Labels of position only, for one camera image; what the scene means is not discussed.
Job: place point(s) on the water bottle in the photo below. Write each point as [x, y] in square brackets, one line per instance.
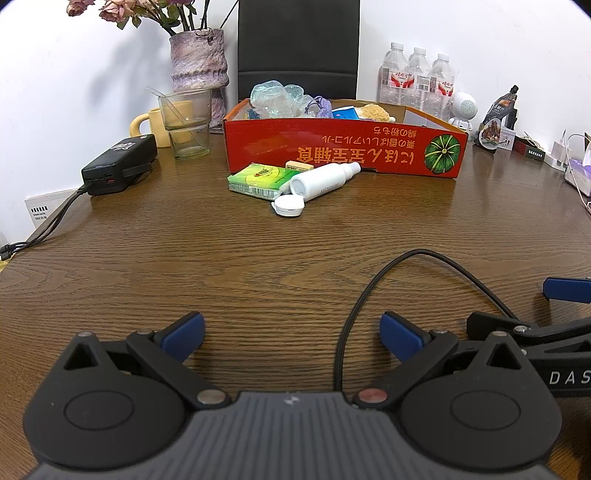
[442, 80]
[419, 74]
[394, 76]

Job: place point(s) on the white contact lens case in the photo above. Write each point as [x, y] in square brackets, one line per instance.
[288, 206]

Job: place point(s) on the dried pink flower bouquet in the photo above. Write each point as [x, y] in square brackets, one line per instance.
[173, 16]

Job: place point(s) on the white wall charger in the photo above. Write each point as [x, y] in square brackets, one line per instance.
[560, 158]

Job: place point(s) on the right water bottle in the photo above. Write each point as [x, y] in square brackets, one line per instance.
[442, 80]

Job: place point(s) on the small white box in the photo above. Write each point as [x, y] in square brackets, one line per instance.
[507, 138]

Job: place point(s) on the middle water bottle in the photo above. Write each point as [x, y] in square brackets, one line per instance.
[419, 74]

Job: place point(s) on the plush corgi toy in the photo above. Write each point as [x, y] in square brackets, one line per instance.
[373, 112]

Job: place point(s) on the crumpled clear plastic wrap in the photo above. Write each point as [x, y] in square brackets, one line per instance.
[272, 99]

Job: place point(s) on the green tissue pack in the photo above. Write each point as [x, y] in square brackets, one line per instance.
[261, 181]

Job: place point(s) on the beige eraser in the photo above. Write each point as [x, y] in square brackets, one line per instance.
[298, 166]

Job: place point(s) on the clear glass cup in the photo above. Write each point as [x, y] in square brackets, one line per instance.
[186, 116]

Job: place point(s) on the purple tissue pack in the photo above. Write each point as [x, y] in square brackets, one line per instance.
[579, 176]

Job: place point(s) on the red cardboard tray box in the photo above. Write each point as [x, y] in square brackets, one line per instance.
[415, 143]

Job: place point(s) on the white spray bottle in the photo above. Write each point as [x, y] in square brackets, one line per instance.
[316, 182]

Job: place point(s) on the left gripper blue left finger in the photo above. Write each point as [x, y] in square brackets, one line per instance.
[161, 355]

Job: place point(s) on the black paper bag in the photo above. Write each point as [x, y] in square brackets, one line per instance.
[314, 44]

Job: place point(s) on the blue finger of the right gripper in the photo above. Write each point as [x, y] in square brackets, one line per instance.
[567, 289]
[570, 339]

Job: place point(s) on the red green small box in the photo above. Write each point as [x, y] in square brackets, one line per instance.
[528, 148]

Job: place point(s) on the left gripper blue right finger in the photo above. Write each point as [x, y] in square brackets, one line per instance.
[422, 354]

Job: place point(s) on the purple textured vase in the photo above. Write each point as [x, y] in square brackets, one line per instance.
[198, 62]

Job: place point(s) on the purple drawstring pouch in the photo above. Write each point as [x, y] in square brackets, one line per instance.
[319, 107]

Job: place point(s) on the black sauce pouch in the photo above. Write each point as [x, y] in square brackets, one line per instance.
[490, 130]

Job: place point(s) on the blue white toothpaste tube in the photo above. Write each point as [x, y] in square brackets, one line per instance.
[348, 113]

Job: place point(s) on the yellow mug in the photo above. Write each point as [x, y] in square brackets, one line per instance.
[157, 128]

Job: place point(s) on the white robot figurine speaker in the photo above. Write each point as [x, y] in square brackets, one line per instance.
[464, 109]

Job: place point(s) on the left water bottle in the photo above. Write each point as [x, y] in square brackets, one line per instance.
[394, 76]

